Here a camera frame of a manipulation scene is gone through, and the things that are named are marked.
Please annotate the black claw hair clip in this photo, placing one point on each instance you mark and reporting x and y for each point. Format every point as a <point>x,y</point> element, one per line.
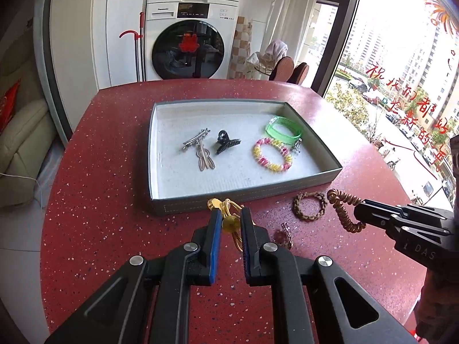
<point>226,143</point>

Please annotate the white cloth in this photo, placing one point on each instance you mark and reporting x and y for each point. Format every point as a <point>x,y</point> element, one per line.
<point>275,50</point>

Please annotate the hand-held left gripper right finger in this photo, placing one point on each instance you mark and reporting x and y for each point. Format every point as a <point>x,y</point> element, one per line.
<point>246,247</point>

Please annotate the red firework window sticker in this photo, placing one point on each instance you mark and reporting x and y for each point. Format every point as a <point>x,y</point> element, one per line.
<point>439,10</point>

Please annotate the red cushion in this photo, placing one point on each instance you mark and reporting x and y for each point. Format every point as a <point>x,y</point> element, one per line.
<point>9,104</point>

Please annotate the red window writing sticker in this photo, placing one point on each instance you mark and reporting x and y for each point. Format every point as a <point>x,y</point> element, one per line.
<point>405,104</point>

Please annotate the checkered board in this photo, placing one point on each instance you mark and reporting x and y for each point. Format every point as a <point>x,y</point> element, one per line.
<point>240,46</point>

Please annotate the brown round-back chair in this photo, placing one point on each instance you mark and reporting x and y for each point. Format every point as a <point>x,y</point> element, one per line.
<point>283,70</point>
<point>299,74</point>

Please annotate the cream sofa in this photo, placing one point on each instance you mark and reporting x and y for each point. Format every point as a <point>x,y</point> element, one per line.
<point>21,143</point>

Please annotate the grey shallow tray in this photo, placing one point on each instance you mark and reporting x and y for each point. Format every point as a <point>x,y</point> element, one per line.
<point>179,179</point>

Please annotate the white washing machine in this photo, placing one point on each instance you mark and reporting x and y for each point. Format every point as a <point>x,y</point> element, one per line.
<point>190,43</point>

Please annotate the white curtain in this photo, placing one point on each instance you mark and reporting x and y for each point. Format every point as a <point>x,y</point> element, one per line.
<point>290,14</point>

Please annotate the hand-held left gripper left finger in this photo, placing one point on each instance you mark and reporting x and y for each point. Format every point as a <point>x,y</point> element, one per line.
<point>215,247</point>

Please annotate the silver hair clip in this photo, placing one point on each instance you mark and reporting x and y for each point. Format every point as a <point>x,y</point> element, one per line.
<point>195,139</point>

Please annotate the person's right forearm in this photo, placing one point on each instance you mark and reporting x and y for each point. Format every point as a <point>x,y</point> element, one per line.
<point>439,301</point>

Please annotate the green glitter bangle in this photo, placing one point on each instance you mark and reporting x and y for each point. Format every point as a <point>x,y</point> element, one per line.
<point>283,130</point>

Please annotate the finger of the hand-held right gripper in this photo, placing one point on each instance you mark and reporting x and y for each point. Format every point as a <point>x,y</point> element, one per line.
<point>380,208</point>
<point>369,220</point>

